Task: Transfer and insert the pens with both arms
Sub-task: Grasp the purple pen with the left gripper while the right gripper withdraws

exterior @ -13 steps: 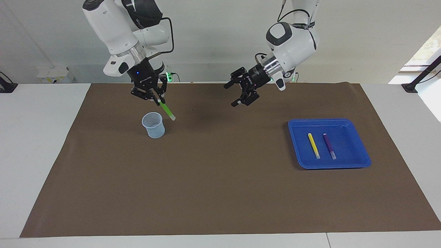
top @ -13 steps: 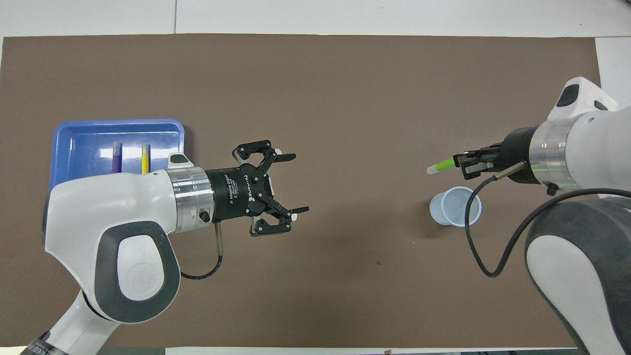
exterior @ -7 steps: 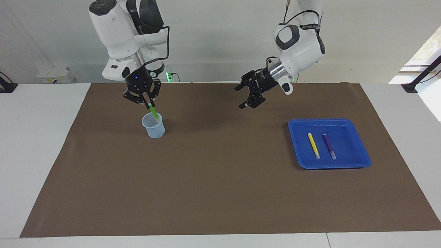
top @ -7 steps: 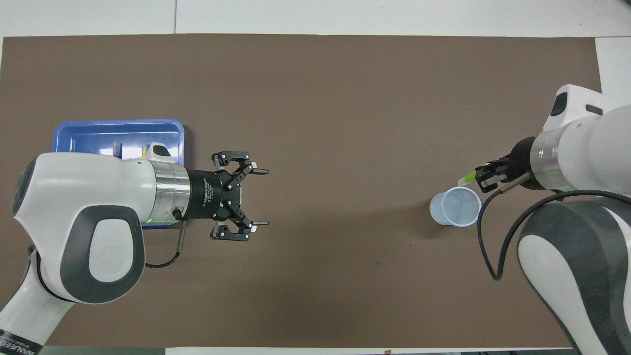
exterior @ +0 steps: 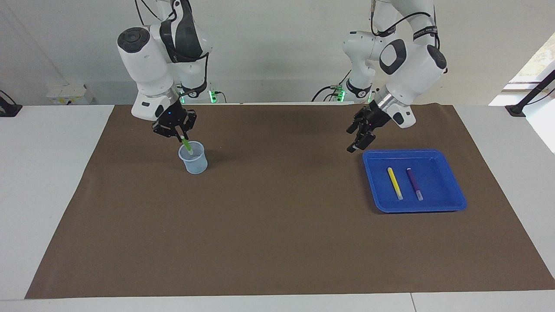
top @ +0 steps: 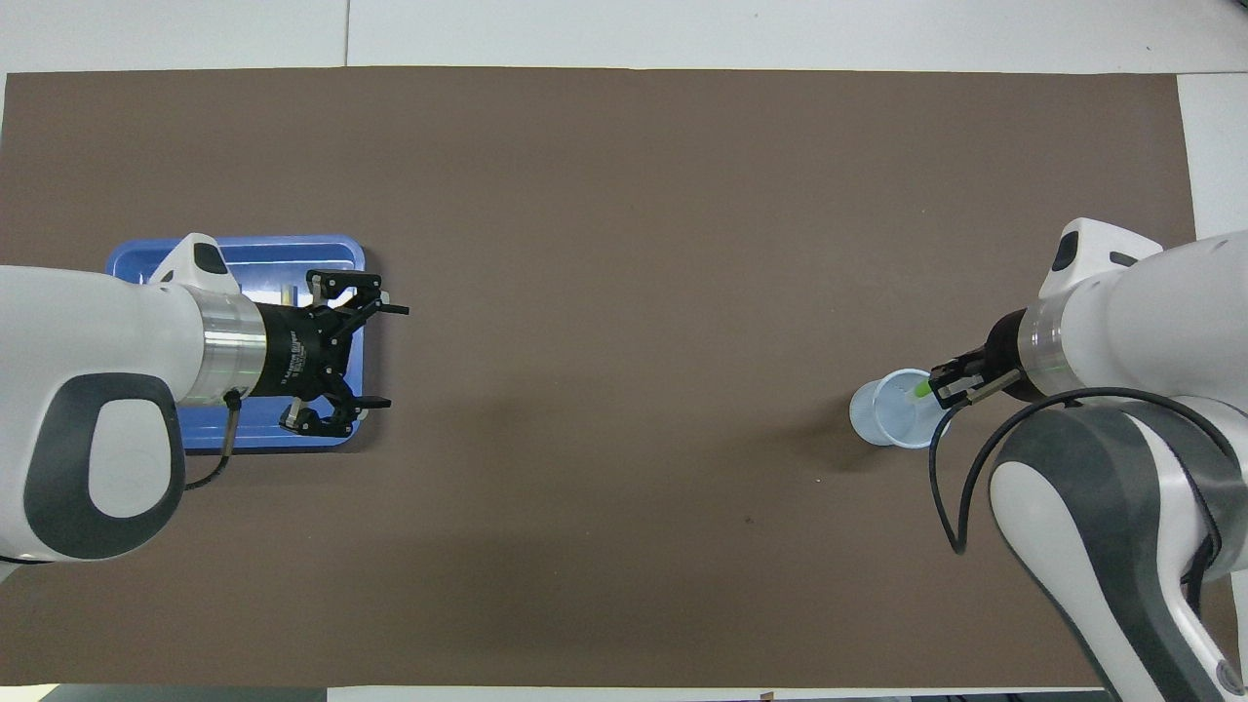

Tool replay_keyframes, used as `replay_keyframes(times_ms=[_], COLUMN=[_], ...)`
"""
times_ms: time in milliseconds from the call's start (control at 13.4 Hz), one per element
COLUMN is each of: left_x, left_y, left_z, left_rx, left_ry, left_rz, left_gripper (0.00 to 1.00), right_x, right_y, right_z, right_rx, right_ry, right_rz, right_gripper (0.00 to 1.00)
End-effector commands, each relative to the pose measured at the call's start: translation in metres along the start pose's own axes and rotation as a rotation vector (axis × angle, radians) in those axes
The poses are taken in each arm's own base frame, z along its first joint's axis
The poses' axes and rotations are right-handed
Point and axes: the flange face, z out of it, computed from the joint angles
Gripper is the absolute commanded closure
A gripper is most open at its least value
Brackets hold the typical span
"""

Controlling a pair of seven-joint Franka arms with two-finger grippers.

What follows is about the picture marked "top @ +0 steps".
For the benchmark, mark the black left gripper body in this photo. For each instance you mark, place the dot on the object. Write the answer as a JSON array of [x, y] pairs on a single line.
[[297, 351]]

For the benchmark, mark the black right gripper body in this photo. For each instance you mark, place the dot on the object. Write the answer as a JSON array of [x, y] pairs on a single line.
[[1004, 356]]

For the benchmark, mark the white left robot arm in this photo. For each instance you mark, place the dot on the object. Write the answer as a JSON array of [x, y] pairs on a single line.
[[78, 322]]

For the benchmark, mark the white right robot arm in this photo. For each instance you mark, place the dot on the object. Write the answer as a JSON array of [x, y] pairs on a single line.
[[1160, 312]]

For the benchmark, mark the translucent plastic cup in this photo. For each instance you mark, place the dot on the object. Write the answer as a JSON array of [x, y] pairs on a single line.
[[882, 414]]

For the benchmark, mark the blue plastic tray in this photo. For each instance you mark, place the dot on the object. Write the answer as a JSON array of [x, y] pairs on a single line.
[[283, 258]]

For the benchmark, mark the brown table mat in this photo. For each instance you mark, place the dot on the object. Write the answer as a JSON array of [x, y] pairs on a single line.
[[624, 292]]

